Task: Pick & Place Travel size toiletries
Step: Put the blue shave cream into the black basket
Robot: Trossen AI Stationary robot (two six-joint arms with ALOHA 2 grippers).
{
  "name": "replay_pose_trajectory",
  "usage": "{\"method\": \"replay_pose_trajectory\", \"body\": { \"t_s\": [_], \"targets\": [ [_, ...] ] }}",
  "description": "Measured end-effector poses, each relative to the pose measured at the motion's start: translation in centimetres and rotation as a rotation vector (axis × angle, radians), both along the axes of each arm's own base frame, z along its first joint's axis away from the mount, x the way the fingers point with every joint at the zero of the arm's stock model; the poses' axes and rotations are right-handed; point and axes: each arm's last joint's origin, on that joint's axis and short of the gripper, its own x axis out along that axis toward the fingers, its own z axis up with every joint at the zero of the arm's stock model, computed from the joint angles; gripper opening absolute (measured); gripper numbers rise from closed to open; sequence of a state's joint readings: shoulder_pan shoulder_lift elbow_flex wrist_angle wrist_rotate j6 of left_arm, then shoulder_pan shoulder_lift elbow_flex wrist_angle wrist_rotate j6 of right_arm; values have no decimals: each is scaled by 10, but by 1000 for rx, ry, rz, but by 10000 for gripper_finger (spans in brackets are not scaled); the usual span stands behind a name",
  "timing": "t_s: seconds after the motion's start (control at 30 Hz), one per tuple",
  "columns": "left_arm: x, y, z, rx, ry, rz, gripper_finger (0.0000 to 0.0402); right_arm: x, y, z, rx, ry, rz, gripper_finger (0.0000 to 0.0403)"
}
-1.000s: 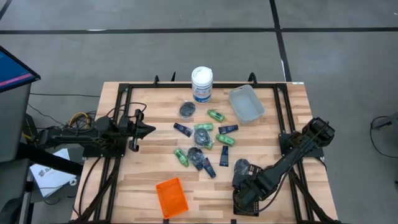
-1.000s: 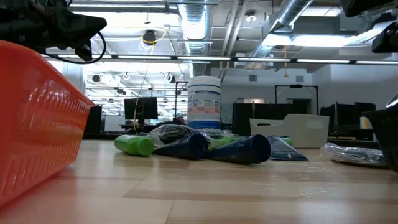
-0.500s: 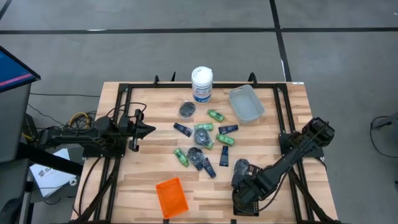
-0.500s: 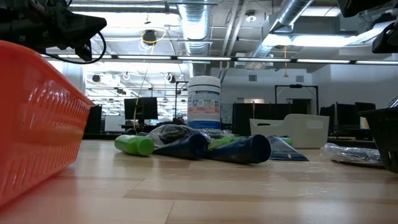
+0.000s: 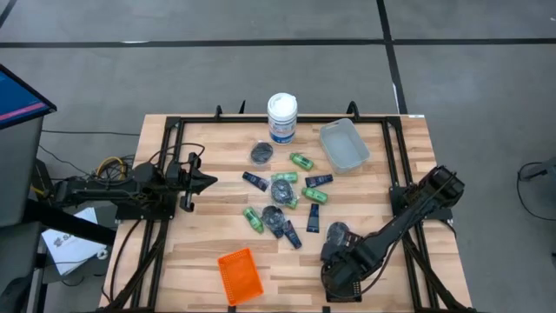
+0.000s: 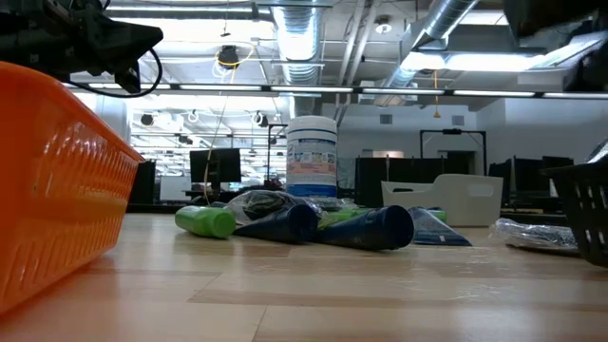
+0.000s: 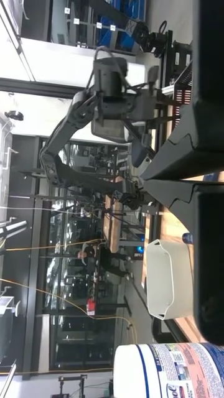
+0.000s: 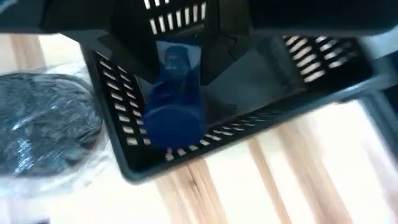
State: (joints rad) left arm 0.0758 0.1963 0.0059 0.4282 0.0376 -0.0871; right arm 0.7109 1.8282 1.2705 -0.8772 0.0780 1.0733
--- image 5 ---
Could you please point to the white tape label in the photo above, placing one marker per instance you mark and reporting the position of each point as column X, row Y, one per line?
column 416, row 116

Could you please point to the blue screen monitor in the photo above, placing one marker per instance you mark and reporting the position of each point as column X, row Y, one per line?
column 17, row 100

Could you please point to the black desk leg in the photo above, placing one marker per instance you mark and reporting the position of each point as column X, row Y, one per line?
column 65, row 221

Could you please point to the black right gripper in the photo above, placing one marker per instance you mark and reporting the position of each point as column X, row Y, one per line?
column 343, row 265

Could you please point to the grey cabinet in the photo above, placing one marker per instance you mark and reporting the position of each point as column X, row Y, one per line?
column 17, row 174

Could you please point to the white wipes canister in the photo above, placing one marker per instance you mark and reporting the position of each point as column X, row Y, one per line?
column 282, row 117

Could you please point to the black disc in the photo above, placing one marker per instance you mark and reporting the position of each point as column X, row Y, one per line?
column 282, row 192
column 273, row 216
column 261, row 153

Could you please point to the white printed paper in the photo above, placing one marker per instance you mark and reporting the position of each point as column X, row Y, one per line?
column 69, row 248

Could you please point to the black metal table frame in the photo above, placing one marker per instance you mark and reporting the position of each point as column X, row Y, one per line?
column 226, row 119

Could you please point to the grey plastic bin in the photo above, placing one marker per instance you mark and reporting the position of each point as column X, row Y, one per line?
column 345, row 148

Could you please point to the orange plastic basket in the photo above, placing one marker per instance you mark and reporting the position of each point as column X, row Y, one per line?
column 240, row 276

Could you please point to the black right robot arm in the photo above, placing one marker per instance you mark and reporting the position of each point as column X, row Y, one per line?
column 404, row 226

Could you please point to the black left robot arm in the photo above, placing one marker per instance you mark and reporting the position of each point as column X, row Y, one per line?
column 100, row 189

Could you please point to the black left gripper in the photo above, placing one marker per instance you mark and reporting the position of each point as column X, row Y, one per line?
column 184, row 176

